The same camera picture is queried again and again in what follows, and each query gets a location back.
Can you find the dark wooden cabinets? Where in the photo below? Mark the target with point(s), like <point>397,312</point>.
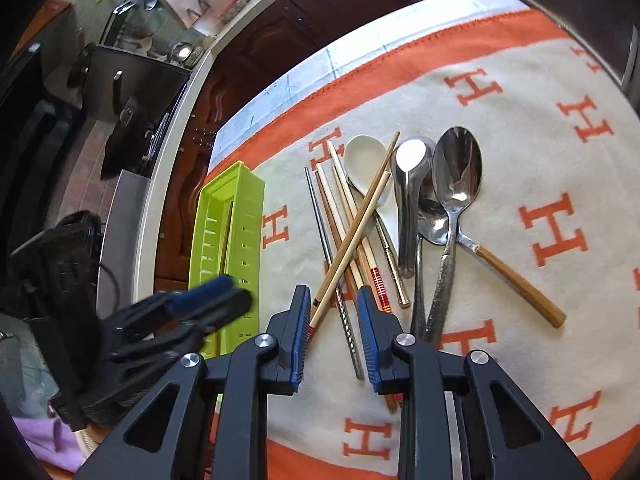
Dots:
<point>280,25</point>

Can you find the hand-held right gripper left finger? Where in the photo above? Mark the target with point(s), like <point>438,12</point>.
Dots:
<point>301,340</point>

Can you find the orange beige printed blanket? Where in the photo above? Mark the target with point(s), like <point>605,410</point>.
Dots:
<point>500,125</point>

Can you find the purple cloth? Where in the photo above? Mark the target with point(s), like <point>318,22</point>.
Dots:
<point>45,440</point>

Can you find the white kitchen countertop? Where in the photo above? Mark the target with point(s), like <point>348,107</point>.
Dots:
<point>159,185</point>

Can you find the white ceramic spoon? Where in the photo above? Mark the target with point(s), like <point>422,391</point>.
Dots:
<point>362,157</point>

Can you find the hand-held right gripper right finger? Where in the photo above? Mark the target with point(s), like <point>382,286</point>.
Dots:
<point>367,345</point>

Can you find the steel soup spoon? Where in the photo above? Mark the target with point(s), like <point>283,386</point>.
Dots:
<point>411,155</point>

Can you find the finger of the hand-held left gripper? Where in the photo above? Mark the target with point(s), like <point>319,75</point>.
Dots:
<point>225,310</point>
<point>210,290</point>

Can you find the pale blue table cover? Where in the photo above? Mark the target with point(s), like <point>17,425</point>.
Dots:
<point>310,75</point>

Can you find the large steel spoon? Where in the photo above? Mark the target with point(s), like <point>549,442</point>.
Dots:
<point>457,170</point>

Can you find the pile of wooden chopsticks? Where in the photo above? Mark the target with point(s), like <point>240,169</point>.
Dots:
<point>350,240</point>

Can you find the grey glass door cabinet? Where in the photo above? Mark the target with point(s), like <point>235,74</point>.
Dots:
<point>575,5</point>

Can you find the green plastic utensil tray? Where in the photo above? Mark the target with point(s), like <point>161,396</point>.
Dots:
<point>215,220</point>

